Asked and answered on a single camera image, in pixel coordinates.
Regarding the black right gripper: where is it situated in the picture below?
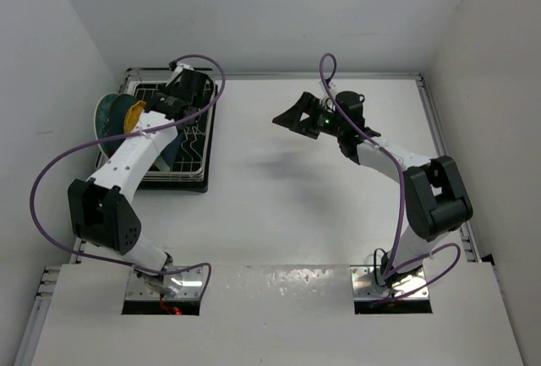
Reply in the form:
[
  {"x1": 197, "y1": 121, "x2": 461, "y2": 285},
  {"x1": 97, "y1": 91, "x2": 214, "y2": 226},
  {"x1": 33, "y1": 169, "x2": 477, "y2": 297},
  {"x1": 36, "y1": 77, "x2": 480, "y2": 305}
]
[{"x1": 274, "y1": 92, "x2": 346, "y2": 139}]

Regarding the yellow dotted scalloped plate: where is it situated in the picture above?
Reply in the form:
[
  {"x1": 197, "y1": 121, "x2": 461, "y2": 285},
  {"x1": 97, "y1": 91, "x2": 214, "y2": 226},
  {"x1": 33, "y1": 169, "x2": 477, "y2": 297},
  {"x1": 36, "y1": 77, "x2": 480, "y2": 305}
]
[{"x1": 123, "y1": 101, "x2": 146, "y2": 134}]

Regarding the navy leaf-shaped dish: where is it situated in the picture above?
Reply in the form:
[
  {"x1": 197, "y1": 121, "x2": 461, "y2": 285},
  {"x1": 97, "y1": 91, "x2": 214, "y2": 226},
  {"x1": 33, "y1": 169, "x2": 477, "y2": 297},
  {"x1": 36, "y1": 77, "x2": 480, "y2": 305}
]
[{"x1": 161, "y1": 132, "x2": 184, "y2": 171}]

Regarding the dark teal round plate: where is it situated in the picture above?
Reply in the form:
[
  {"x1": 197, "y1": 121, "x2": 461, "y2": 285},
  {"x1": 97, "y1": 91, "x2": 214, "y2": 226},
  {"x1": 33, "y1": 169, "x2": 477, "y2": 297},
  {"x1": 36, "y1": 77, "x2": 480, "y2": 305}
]
[{"x1": 107, "y1": 94, "x2": 137, "y2": 138}]

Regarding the red teal floral plate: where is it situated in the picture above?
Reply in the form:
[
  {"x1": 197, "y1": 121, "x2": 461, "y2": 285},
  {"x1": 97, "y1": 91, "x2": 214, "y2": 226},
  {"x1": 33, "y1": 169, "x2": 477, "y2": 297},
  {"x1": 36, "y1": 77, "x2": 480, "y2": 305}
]
[{"x1": 94, "y1": 93, "x2": 119, "y2": 139}]

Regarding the pale green rectangular plate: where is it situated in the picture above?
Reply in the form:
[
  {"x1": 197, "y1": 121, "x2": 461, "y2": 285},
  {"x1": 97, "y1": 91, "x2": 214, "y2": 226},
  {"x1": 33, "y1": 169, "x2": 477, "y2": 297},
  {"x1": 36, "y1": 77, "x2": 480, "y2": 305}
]
[{"x1": 154, "y1": 158, "x2": 171, "y2": 172}]

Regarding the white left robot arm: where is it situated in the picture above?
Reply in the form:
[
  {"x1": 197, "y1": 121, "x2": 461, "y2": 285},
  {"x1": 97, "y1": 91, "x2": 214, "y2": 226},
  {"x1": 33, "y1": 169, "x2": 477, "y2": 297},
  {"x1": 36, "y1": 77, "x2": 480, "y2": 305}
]
[{"x1": 68, "y1": 64, "x2": 213, "y2": 298}]

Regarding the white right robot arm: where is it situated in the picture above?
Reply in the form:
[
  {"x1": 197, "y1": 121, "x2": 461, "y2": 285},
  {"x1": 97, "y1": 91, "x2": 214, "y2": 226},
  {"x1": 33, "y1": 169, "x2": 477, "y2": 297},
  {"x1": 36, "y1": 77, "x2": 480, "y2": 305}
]
[{"x1": 272, "y1": 90, "x2": 473, "y2": 287}]

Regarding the black drip tray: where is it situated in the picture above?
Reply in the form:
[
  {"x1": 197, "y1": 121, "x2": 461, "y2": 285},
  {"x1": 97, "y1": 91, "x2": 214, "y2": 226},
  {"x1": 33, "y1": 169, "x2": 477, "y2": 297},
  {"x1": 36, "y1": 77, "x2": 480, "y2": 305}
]
[{"x1": 120, "y1": 80, "x2": 215, "y2": 193}]

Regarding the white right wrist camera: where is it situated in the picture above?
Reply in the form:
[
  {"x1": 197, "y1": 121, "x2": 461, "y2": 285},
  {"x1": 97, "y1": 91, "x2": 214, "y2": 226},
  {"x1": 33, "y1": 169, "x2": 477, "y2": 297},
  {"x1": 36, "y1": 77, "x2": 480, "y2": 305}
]
[{"x1": 320, "y1": 81, "x2": 336, "y2": 109}]

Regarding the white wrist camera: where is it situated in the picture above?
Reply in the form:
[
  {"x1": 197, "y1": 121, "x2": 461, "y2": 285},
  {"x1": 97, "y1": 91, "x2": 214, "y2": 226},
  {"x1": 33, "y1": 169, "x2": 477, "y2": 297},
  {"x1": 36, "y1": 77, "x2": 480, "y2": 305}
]
[
  {"x1": 320, "y1": 81, "x2": 336, "y2": 109},
  {"x1": 166, "y1": 63, "x2": 194, "y2": 87}
]

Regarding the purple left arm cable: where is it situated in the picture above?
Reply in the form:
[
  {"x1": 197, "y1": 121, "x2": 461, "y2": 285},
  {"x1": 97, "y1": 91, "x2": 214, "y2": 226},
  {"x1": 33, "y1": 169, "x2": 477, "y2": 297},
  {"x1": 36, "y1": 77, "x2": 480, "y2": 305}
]
[{"x1": 29, "y1": 53, "x2": 226, "y2": 299}]

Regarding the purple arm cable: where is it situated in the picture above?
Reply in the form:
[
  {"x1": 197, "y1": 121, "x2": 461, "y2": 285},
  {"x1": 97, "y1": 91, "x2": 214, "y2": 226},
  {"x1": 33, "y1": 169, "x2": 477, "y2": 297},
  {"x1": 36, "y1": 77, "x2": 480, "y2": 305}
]
[
  {"x1": 29, "y1": 53, "x2": 226, "y2": 299},
  {"x1": 319, "y1": 52, "x2": 462, "y2": 306}
]

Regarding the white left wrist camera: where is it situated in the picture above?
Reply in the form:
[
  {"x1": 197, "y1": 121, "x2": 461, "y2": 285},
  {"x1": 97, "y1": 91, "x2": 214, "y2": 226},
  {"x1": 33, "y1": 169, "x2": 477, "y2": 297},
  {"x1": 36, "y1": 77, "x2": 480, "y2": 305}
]
[{"x1": 166, "y1": 63, "x2": 194, "y2": 87}]

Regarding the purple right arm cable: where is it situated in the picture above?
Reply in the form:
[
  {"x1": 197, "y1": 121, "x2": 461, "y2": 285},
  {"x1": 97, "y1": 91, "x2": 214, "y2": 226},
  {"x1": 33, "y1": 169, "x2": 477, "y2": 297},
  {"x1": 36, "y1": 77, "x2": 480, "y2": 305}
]
[{"x1": 319, "y1": 52, "x2": 462, "y2": 306}]

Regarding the metal wire dish rack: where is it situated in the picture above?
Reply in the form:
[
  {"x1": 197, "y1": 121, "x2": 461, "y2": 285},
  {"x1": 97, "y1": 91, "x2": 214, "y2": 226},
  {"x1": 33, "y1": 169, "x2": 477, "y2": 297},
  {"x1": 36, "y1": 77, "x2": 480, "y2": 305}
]
[{"x1": 94, "y1": 68, "x2": 215, "y2": 193}]

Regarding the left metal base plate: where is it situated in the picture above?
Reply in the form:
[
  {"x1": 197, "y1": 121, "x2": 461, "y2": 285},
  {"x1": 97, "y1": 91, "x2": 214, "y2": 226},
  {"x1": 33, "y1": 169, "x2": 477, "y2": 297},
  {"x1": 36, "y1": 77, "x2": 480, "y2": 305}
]
[{"x1": 125, "y1": 267, "x2": 204, "y2": 301}]

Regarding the metal base plate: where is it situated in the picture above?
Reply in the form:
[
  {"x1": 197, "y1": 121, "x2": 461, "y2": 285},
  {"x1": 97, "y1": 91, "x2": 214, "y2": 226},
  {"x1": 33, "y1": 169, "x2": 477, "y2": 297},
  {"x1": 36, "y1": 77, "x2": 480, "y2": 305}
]
[
  {"x1": 350, "y1": 265, "x2": 429, "y2": 302},
  {"x1": 125, "y1": 267, "x2": 204, "y2": 301}
]

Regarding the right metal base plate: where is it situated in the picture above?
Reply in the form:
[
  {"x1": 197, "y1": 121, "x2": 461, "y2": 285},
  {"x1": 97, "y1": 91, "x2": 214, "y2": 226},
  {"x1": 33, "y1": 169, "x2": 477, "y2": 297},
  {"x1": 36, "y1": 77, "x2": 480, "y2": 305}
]
[{"x1": 350, "y1": 265, "x2": 429, "y2": 302}]

